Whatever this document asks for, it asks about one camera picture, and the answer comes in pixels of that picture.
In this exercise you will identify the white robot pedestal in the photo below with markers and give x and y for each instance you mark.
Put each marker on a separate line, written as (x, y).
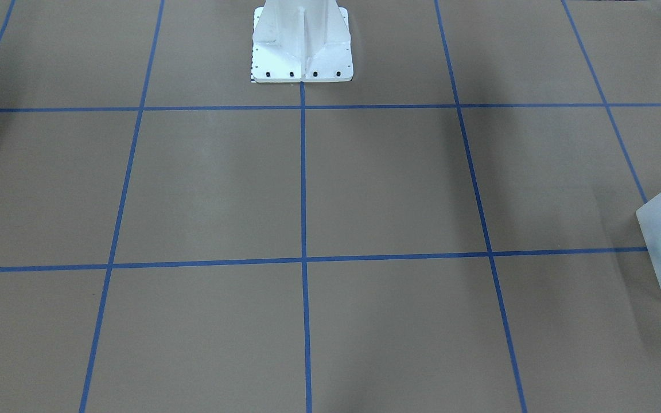
(301, 41)

